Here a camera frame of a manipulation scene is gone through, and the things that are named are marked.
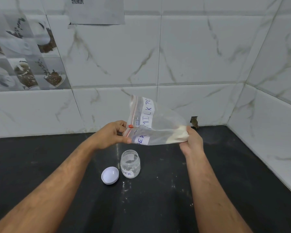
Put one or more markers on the person's right hand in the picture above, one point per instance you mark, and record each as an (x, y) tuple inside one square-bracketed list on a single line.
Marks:
[(194, 145)]

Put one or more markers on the person's left hand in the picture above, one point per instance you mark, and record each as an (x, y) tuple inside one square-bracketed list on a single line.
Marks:
[(109, 137)]

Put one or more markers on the person's right thumb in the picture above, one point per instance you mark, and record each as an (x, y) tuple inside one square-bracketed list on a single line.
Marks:
[(191, 133)]

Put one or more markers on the person's left thumb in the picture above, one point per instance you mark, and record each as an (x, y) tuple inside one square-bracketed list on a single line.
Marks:
[(125, 140)]

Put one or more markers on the clear plastic zip bag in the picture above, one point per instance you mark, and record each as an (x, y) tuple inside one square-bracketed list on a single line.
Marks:
[(160, 123)]

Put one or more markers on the person's right forearm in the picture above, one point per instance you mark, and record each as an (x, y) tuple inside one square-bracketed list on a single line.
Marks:
[(211, 196)]

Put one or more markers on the person's left forearm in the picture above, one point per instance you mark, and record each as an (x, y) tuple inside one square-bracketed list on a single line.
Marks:
[(48, 191)]

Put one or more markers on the white powder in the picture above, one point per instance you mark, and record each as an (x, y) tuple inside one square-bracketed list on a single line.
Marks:
[(178, 136)]

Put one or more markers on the clear labelled jar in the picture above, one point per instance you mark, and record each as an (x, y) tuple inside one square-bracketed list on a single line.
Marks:
[(130, 164)]

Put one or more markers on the white jar lid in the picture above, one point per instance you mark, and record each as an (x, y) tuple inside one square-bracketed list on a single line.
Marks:
[(110, 175)]

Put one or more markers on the white paper sheet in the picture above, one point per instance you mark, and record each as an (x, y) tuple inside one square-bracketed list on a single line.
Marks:
[(97, 10)]

